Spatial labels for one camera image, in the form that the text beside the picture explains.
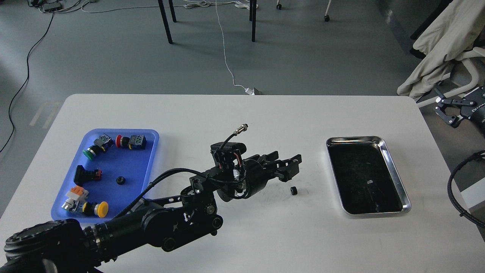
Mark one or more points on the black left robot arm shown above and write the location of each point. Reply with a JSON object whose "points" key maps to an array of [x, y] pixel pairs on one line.
{"points": [[167, 223]]}

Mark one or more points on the black table leg left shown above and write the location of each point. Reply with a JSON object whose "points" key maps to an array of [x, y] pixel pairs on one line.
{"points": [[165, 18]]}

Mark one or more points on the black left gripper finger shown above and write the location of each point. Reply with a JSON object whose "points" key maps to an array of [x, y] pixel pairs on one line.
{"points": [[264, 159], [285, 170]]}

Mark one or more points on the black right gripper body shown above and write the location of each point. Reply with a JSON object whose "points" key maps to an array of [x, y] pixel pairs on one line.
{"points": [[476, 112]]}

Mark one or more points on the black table leg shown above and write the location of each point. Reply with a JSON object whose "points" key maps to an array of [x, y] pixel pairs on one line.
{"points": [[165, 18], [253, 18]]}

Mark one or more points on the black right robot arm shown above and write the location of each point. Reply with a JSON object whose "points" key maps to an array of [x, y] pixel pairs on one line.
{"points": [[465, 186]]}

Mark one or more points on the black table leg right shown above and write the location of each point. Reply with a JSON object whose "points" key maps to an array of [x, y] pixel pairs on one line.
{"points": [[253, 18]]}

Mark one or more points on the yellow push button switch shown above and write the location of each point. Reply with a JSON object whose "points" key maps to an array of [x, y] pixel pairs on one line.
{"points": [[95, 209]]}

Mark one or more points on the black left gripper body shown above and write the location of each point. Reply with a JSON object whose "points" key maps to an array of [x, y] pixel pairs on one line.
{"points": [[258, 173]]}

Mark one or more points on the black switch with red tip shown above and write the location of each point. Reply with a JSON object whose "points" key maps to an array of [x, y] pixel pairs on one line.
{"points": [[82, 175]]}

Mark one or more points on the red emergency stop button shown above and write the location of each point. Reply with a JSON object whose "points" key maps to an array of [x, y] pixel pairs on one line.
{"points": [[133, 142]]}

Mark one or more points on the green push button switch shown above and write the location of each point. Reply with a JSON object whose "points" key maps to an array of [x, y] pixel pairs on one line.
{"points": [[100, 145]]}

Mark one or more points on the orange grey terminal block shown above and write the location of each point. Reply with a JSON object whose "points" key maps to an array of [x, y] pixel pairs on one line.
{"points": [[76, 197]]}

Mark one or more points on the silver metal tray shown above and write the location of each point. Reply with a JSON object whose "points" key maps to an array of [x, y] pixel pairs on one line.
{"points": [[366, 177]]}

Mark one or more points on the blue plastic tray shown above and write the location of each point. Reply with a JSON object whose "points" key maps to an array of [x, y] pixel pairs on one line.
{"points": [[134, 165]]}

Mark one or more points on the beige cloth on chair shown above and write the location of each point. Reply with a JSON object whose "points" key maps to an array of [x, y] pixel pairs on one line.
{"points": [[450, 34]]}

